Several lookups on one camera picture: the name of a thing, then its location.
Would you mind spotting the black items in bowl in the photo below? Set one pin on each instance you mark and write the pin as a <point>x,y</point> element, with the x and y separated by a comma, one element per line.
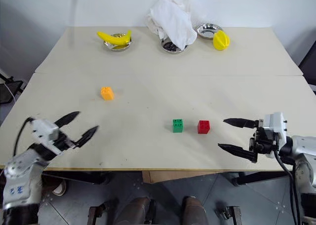
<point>170,46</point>

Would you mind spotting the orange studded cube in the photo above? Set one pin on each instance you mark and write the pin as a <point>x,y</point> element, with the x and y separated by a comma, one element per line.
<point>107,94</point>

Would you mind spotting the black folding stand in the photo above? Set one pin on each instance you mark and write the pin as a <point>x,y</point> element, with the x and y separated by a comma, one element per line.
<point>11,86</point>

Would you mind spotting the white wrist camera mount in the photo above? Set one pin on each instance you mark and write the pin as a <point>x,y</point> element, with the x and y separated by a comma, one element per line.
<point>43,130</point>
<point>276,123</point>

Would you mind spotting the crumpled white cloth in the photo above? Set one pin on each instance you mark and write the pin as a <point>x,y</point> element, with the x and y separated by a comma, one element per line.
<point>172,17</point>

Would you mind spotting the dark rounded shape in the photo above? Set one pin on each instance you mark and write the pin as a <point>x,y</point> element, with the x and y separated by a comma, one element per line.
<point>195,210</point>
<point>135,210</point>

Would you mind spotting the black table crossbar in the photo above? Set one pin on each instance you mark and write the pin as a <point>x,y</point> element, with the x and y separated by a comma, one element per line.
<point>261,178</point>

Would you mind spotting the green studded cube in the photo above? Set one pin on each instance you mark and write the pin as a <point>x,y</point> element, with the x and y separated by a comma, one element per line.
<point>178,126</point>

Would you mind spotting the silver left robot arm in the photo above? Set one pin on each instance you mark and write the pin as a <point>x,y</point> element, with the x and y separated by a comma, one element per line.
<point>19,175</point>

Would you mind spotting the black metal bracket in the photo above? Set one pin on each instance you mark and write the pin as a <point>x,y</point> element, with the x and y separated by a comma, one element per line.
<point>233,215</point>
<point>95,213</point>

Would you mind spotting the red studded cube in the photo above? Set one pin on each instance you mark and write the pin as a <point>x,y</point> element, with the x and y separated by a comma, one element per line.
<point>203,127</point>

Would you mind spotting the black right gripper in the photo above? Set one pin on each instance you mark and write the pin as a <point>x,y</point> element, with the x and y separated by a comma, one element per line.
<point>264,142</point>

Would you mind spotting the steel bowl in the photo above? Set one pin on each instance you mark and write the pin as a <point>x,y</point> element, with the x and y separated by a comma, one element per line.
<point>206,30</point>
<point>172,50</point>
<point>118,48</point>

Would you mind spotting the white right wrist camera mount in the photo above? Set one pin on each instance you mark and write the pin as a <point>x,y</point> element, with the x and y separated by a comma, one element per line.
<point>276,123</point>

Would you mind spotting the brown board under table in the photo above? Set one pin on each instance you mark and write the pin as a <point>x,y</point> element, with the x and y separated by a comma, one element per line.
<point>172,176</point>

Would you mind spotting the dark panel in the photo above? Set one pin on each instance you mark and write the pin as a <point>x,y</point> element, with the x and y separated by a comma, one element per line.
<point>309,69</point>

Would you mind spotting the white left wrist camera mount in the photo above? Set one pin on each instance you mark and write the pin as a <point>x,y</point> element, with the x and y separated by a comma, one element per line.
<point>43,130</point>

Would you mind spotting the yellow toy star fruit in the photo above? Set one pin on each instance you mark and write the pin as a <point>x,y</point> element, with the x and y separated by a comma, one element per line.
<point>221,40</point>

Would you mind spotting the yellow toy banana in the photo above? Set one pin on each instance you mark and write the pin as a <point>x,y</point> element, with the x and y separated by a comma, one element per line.
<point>114,38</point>

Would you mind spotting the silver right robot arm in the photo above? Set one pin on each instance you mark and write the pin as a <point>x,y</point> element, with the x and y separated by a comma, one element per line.
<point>304,148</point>

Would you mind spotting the white and brown shoe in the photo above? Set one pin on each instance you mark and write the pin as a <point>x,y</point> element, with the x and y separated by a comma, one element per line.
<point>59,188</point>

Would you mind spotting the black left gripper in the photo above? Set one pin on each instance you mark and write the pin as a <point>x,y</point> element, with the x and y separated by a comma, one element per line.
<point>63,141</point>

